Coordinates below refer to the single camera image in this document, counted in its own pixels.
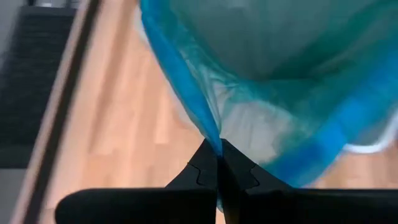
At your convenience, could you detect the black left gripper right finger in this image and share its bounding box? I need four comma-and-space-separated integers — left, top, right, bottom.
219, 139, 293, 224

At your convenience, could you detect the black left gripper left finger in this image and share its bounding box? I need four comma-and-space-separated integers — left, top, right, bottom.
164, 139, 222, 224

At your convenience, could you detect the teal umbrella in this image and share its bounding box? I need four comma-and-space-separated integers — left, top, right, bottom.
138, 0, 398, 189

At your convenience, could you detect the white plastic trash bin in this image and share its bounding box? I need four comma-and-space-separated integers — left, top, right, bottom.
341, 111, 398, 156

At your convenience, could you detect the black rubber floor mat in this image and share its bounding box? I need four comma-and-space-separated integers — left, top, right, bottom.
0, 6, 77, 169

